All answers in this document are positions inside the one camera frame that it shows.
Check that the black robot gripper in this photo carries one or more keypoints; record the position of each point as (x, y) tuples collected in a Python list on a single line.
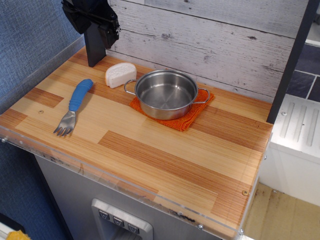
[(109, 27)]

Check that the white cheese wedge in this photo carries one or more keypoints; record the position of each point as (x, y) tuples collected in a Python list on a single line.
[(119, 74)]

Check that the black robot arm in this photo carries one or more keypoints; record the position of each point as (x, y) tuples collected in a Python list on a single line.
[(83, 13)]

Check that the small steel pot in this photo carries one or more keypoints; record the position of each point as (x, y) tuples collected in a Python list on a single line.
[(165, 94)]

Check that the orange knitted cloth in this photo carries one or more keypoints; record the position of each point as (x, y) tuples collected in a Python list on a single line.
[(183, 123)]

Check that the clear acrylic table edge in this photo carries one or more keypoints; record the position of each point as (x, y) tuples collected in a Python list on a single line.
[(203, 176)]

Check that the silver dispenser button panel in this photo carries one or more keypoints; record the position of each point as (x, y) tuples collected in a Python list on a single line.
[(115, 224)]

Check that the yellow object bottom left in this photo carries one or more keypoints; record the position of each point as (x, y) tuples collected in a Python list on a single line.
[(17, 235)]

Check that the white toy sink unit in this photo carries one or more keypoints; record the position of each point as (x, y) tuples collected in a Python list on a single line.
[(291, 162)]

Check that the dark grey left post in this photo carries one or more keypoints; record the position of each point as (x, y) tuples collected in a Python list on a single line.
[(95, 48)]

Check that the dark grey post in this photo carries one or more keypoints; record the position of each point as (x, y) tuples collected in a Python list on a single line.
[(296, 51), (95, 48)]

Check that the blue handled metal fork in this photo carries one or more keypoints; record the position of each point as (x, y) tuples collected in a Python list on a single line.
[(68, 122)]

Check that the dark grey right post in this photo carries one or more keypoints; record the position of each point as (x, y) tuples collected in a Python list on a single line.
[(296, 51)]

